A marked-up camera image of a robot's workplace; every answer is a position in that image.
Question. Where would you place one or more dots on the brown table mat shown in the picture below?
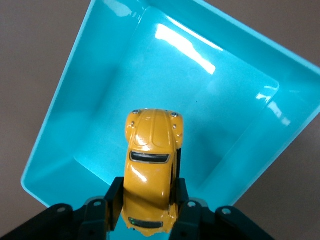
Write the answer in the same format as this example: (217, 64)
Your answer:
(25, 75)

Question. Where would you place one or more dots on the turquoise plastic bin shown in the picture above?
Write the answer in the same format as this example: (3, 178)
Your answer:
(187, 75)

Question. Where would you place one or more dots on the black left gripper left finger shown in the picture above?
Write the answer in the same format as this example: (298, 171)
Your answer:
(95, 217)

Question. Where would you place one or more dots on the yellow beetle toy car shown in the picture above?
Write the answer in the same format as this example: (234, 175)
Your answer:
(150, 175)

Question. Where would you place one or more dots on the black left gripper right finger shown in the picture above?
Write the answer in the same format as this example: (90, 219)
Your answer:
(195, 220)

